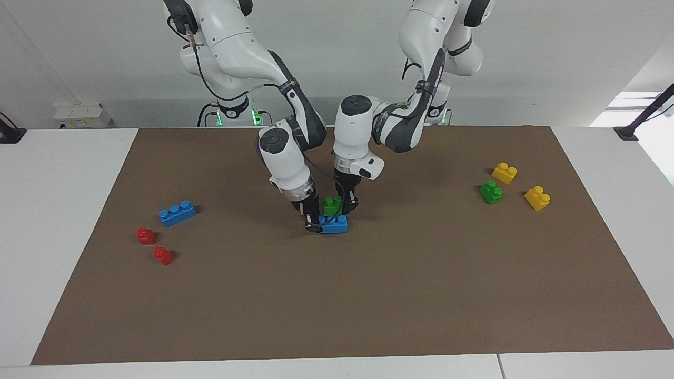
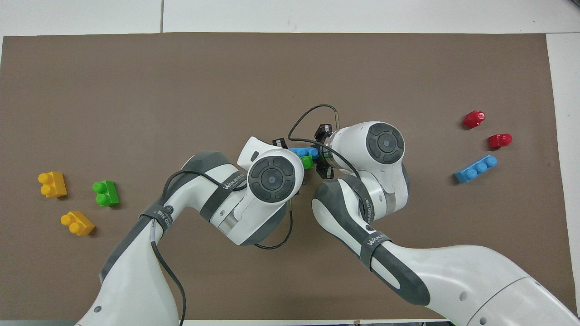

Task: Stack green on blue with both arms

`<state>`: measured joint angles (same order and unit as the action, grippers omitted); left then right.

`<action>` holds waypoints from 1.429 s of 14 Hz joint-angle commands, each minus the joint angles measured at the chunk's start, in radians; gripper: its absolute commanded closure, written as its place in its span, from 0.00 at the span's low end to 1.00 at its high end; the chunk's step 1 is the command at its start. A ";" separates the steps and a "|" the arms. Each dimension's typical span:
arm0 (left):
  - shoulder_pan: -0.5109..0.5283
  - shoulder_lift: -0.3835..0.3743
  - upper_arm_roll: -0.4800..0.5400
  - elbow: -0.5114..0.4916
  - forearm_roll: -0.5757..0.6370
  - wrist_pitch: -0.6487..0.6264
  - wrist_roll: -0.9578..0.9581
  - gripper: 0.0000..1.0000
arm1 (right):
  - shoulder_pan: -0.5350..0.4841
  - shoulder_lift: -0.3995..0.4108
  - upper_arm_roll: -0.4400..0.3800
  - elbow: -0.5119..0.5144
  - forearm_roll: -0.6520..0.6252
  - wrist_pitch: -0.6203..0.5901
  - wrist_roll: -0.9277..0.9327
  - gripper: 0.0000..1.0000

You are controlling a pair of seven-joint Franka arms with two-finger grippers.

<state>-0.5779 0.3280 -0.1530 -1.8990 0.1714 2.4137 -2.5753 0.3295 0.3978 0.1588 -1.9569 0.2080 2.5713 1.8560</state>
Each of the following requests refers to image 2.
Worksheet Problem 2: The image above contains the red one-stud brick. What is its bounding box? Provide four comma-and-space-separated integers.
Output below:
462, 110, 486, 129
488, 133, 513, 149

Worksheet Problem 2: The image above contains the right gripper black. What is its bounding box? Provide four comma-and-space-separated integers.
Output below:
312, 123, 336, 181

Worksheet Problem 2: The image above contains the yellow two-stud brick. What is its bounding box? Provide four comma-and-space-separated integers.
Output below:
38, 171, 68, 199
60, 211, 96, 237

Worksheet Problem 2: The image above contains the brown table mat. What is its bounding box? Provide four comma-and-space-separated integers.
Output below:
0, 33, 578, 321

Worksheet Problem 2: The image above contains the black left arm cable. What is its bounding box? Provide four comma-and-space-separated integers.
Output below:
150, 169, 295, 326

